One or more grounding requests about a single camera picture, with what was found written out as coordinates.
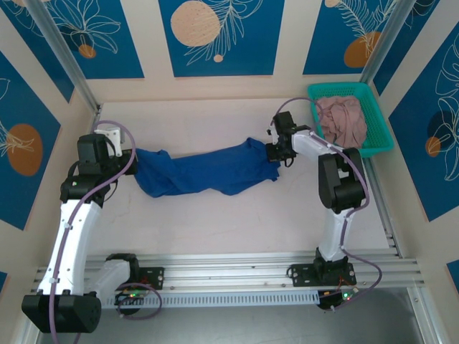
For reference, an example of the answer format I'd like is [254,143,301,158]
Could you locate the blue printed t-shirt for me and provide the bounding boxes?
[135,138,281,198]

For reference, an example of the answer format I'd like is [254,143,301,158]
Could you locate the crumpled pink cloth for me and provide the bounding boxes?
[315,95,369,150]

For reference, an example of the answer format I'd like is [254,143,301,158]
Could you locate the blue poster with beige circle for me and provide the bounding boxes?
[158,0,286,77]

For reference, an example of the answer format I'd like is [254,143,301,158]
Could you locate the blue poster with orange circle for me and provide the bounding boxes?
[0,49,62,231]

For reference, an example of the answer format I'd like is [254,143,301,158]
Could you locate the teal plastic mesh basket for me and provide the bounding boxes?
[307,82,395,160]

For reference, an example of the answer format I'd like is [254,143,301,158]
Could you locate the blue poster with white flower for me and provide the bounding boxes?
[42,0,146,80]

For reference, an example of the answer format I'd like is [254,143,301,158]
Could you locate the blue poster with fern leaf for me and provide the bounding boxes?
[303,0,399,76]

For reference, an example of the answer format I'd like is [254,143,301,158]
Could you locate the small circuit board with LEDs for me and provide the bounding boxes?
[317,288,359,311]
[114,290,148,306]

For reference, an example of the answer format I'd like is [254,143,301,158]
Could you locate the grey metal sheet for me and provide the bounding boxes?
[35,307,426,344]

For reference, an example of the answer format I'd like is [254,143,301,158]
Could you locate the aluminium corner post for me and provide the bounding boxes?
[359,0,412,86]
[24,0,103,115]

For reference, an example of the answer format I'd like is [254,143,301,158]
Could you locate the blue floral wall poster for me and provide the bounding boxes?
[0,0,75,104]
[382,0,442,96]

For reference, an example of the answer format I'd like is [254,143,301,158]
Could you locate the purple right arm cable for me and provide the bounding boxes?
[270,97,383,313]

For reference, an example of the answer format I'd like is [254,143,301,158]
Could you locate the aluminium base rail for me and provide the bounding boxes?
[30,250,427,295]

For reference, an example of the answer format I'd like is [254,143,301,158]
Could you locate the grey slotted cable duct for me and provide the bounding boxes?
[46,290,320,310]

